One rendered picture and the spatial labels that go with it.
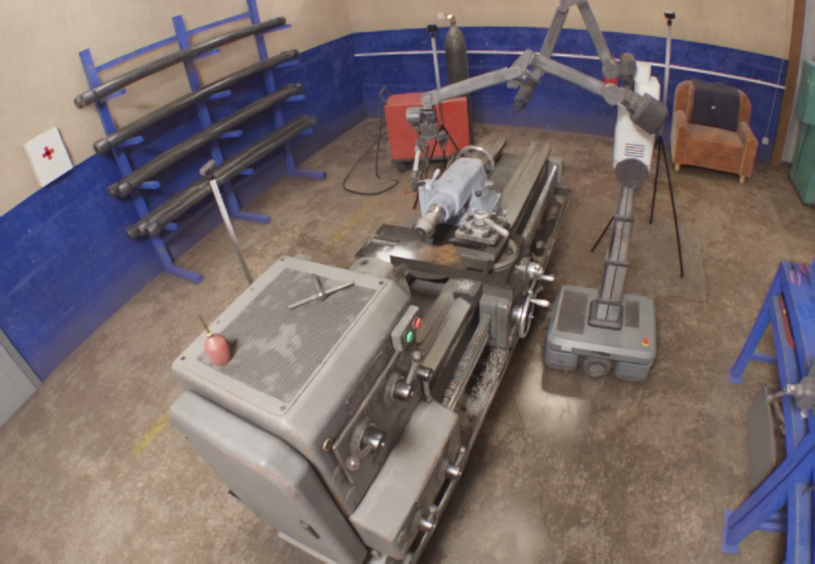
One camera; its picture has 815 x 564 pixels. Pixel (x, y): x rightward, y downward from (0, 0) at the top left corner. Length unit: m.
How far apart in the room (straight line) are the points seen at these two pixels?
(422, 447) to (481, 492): 0.86
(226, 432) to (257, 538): 1.39
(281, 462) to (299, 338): 0.33
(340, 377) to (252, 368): 0.23
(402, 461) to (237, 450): 0.60
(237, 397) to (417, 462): 0.66
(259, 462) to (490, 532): 1.43
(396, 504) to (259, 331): 0.67
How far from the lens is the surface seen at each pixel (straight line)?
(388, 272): 1.57
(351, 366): 1.14
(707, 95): 5.35
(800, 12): 5.92
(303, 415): 1.06
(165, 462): 2.98
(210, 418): 1.19
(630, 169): 2.13
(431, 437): 1.57
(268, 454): 1.07
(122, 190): 3.87
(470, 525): 2.27
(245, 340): 1.26
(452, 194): 2.08
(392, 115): 4.82
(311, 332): 1.20
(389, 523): 1.45
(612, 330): 2.70
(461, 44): 4.71
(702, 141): 5.20
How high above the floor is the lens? 2.14
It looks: 36 degrees down
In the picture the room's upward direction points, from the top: 9 degrees counter-clockwise
